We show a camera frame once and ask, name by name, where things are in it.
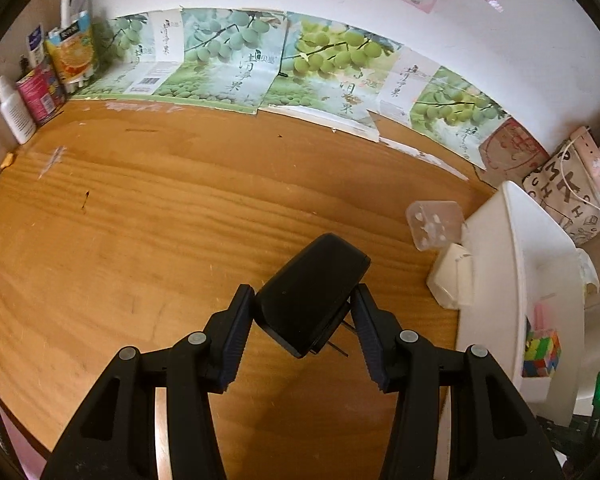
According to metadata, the multicolour puzzle cube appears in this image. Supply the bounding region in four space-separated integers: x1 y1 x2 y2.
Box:
522 328 562 378

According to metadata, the white plastic storage bin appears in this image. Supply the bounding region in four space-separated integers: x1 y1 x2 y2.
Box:
456 181 584 418

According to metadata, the black power adapter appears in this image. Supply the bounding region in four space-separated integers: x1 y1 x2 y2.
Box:
254 233 370 359

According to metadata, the pink hair roller clip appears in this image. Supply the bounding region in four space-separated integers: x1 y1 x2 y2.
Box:
532 301 555 332

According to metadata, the clear small plastic box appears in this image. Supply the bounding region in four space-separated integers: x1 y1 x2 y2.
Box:
405 200 465 252

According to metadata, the letter print fabric bag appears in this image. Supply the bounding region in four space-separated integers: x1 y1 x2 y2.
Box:
521 140 600 246

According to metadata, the brown cardboard piece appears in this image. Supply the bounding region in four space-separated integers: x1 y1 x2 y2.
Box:
476 118 550 188

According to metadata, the pink power strip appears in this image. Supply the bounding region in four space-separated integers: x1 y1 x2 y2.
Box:
570 127 600 192

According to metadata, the white spray bottle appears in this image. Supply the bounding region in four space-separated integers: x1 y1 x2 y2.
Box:
0 76 36 145

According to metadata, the red pen can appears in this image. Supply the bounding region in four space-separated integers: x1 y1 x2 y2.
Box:
16 60 66 126

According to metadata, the grape print cardboard sheet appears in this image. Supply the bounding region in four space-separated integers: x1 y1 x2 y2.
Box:
79 8 507 166

